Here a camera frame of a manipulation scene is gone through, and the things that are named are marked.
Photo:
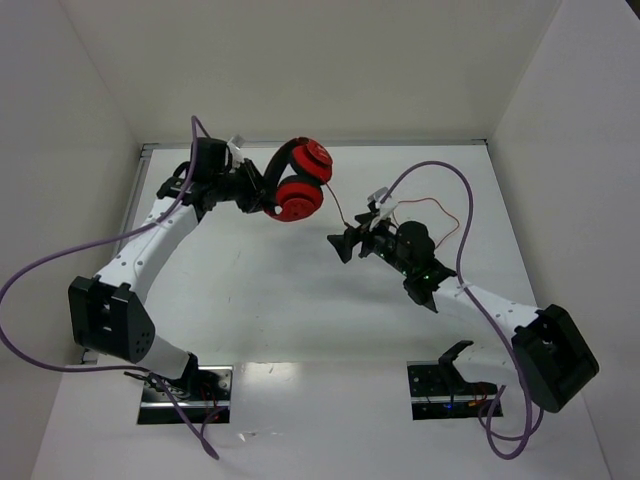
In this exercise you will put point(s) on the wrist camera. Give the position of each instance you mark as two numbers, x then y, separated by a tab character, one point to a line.
215	157
382	204

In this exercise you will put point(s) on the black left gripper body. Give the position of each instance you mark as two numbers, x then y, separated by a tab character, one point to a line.
251	185

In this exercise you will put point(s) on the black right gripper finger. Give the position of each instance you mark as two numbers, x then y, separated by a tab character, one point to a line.
367	221
345	242

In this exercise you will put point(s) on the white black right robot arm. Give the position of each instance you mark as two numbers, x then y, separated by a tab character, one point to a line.
545	349

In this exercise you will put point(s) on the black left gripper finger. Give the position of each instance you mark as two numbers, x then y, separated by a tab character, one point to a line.
252	202
255	178

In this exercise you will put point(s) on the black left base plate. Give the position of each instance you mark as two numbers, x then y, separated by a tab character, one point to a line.
211	399

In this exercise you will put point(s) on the red black headphones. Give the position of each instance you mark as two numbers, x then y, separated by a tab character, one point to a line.
294	178

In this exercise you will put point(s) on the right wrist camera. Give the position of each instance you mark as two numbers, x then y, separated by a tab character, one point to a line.
382	204

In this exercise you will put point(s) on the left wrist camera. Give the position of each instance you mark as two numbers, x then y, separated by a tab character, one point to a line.
215	157

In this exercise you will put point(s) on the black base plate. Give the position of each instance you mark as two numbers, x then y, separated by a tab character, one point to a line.
211	399
432	399

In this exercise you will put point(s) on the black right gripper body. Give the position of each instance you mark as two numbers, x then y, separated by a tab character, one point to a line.
382	242

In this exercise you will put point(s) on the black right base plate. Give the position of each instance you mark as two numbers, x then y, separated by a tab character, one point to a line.
432	399

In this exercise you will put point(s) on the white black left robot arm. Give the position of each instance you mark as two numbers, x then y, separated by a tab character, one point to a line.
108	313

